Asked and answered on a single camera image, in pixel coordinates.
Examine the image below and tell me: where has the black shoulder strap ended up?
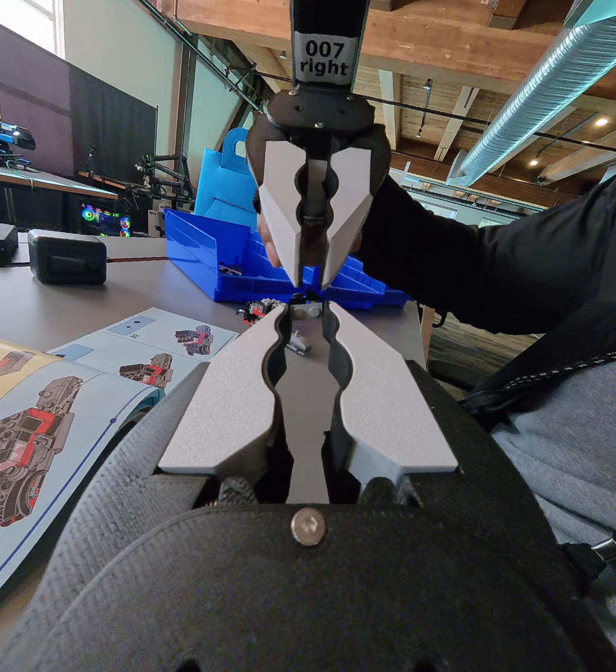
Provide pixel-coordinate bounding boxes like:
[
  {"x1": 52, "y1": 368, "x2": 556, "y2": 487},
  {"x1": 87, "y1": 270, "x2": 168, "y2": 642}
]
[{"x1": 560, "y1": 472, "x2": 616, "y2": 596}]

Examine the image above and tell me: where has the silver air duct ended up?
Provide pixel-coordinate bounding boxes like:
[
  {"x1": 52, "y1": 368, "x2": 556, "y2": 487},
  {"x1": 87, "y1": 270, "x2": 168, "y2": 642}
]
[{"x1": 447, "y1": 0, "x2": 616, "y2": 186}]

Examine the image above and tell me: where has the person's black jacket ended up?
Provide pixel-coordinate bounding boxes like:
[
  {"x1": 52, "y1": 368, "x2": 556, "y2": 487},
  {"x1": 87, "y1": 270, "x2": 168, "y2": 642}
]
[{"x1": 460, "y1": 294, "x2": 616, "y2": 422}]

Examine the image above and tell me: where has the brown desk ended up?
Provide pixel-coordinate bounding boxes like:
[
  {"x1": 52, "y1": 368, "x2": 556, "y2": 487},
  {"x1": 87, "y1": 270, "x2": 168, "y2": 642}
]
[{"x1": 0, "y1": 231, "x2": 427, "y2": 672}]

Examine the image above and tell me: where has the grey toy brick assembly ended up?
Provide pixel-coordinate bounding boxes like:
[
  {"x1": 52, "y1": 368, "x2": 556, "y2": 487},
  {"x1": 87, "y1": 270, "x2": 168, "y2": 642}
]
[{"x1": 288, "y1": 293, "x2": 323, "y2": 321}]

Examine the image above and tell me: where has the toy brick truck model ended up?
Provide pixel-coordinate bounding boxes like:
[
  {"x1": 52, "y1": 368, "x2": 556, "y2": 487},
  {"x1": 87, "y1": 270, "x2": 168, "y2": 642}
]
[{"x1": 237, "y1": 296, "x2": 288, "y2": 322}]

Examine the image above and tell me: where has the black rectangular device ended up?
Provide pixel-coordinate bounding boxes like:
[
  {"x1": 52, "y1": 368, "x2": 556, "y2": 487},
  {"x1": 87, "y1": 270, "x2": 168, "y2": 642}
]
[{"x1": 27, "y1": 229, "x2": 109, "y2": 286}]

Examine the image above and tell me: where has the toy instruction booklet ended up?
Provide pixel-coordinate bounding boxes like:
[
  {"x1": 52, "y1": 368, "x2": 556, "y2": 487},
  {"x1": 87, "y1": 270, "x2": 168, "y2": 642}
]
[{"x1": 0, "y1": 307, "x2": 239, "y2": 606}]

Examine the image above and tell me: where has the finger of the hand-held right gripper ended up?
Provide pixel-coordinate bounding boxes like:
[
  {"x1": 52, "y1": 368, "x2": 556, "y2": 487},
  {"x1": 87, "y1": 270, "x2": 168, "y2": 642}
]
[
  {"x1": 258, "y1": 141, "x2": 310, "y2": 288},
  {"x1": 321, "y1": 147, "x2": 375, "y2": 289}
]

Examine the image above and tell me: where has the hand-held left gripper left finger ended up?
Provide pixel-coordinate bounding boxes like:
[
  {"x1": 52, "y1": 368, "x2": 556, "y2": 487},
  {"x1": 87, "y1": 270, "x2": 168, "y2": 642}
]
[{"x1": 157, "y1": 303, "x2": 290, "y2": 491}]

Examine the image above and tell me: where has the person's right hand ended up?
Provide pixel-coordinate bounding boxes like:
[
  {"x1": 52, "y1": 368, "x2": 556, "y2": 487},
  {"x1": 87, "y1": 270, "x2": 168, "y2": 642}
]
[{"x1": 253, "y1": 197, "x2": 290, "y2": 270}]

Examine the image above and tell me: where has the light blue felt bag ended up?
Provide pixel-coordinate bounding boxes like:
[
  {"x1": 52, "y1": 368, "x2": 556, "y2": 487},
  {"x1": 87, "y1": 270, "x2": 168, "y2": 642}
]
[{"x1": 195, "y1": 127, "x2": 268, "y2": 217}]

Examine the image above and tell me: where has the computer with rainbow fans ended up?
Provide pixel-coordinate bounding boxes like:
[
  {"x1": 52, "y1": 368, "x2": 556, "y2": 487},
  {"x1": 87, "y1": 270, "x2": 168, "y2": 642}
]
[{"x1": 81, "y1": 202, "x2": 133, "y2": 238}]

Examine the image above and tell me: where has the person's grey shirt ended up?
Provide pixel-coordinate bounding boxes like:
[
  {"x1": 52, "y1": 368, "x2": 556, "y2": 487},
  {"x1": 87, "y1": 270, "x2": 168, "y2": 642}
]
[{"x1": 489, "y1": 352, "x2": 616, "y2": 672}]

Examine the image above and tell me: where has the dark hanging panel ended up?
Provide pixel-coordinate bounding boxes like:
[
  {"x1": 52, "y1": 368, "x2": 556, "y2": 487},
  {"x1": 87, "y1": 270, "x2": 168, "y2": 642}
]
[{"x1": 0, "y1": 16, "x2": 159, "y2": 175}]

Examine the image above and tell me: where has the thin metal ceiling pipe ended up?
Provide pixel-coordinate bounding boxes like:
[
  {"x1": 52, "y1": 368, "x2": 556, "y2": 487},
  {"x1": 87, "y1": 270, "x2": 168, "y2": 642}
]
[{"x1": 224, "y1": 63, "x2": 616, "y2": 156}]

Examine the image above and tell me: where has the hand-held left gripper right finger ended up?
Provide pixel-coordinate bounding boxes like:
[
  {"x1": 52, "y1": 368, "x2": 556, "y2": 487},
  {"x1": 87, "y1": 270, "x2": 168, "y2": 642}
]
[{"x1": 323, "y1": 302, "x2": 459, "y2": 489}]

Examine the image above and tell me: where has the wooden background table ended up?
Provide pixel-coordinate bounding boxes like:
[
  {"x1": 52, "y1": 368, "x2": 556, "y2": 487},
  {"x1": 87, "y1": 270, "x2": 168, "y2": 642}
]
[{"x1": 0, "y1": 160, "x2": 120, "y2": 201}]

